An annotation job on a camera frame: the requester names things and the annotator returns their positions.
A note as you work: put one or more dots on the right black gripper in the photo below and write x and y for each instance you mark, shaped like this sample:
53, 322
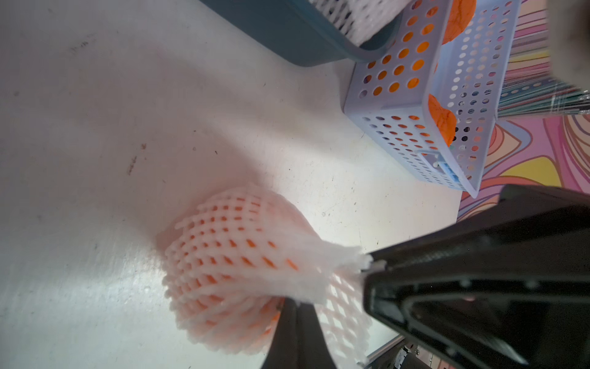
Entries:
512, 293

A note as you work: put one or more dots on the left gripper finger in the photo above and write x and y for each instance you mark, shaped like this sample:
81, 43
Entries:
298, 341

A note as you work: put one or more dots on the cup of pencils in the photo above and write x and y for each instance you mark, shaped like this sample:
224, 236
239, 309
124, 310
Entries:
529, 88

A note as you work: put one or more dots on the light blue plastic basket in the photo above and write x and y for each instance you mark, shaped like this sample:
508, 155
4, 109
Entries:
388, 98

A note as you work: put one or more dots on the dark teal plastic tub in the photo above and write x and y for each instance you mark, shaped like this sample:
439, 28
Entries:
298, 33

